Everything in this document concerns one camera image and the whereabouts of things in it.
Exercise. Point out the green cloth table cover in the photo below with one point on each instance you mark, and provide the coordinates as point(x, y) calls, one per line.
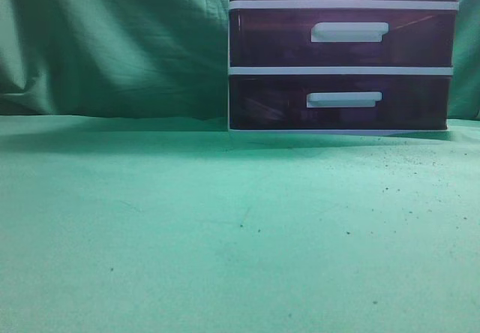
point(175, 225)

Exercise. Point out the white plastic drawer cabinet frame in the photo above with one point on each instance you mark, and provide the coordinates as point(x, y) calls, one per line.
point(410, 5)

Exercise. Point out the green cloth backdrop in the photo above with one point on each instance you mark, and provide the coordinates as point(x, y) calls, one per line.
point(114, 58)

